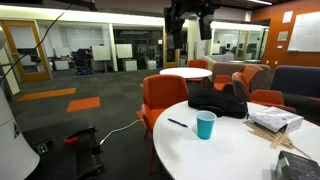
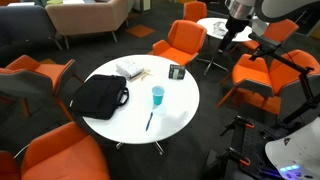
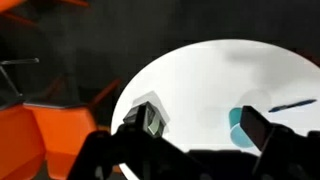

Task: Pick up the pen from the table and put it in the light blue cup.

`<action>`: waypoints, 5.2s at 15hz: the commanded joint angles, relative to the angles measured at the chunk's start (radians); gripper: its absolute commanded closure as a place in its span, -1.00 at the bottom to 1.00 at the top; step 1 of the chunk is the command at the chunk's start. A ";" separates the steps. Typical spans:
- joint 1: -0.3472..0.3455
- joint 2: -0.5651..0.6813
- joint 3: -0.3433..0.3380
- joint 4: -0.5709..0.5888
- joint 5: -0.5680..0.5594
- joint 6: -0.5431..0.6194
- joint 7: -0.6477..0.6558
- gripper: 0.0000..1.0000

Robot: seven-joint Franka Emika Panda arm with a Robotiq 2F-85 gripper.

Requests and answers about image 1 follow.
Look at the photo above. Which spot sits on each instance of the beige sofa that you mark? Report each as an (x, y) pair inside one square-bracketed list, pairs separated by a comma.
[(223, 66)]

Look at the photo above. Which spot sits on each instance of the whiteboard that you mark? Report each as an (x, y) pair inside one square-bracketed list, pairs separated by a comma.
[(306, 31)]

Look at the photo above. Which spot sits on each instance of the white standing board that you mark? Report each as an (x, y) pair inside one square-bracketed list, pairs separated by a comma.
[(124, 51), (101, 52)]

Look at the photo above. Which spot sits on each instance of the grey wall sign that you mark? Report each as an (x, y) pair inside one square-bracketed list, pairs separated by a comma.
[(282, 36)]

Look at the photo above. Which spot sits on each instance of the wooden stick bundle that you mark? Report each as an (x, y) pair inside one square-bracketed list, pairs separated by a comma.
[(273, 136)]

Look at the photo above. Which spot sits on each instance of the wooden glass door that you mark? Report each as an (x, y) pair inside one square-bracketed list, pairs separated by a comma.
[(170, 63), (42, 60)]

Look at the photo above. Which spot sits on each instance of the black cart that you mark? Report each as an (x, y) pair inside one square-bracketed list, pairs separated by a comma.
[(76, 156)]

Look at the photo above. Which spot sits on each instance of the white printed paper box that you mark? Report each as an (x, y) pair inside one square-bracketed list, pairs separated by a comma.
[(275, 119)]

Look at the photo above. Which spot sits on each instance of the dark grey box green label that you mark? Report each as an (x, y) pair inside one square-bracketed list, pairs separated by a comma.
[(298, 168)]

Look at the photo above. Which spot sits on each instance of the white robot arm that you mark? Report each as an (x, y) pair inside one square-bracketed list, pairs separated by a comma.
[(11, 143)]

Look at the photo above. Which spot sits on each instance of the light blue plastic cup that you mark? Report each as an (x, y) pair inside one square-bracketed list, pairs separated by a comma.
[(205, 126)]

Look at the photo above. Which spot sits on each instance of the black bag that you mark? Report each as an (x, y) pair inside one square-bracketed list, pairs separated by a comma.
[(220, 103)]

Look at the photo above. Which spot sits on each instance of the dark blue sofa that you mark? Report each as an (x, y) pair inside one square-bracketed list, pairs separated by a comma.
[(296, 85)]

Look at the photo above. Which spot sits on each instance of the white round table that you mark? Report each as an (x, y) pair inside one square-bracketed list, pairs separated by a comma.
[(185, 72)]

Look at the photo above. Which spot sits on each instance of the black office chair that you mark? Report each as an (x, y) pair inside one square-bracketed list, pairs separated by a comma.
[(82, 60)]

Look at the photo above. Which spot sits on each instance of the orange brown chair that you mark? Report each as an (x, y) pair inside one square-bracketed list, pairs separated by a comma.
[(266, 96)]

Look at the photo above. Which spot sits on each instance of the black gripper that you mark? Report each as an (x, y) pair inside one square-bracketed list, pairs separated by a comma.
[(191, 8)]

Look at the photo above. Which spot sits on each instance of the ceiling light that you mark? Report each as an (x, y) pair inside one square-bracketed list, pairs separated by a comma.
[(260, 2)]

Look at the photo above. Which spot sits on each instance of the white paper sheet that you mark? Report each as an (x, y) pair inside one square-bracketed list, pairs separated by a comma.
[(287, 16)]

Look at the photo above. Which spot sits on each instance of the black power socket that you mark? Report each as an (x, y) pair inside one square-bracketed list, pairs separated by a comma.
[(43, 147)]

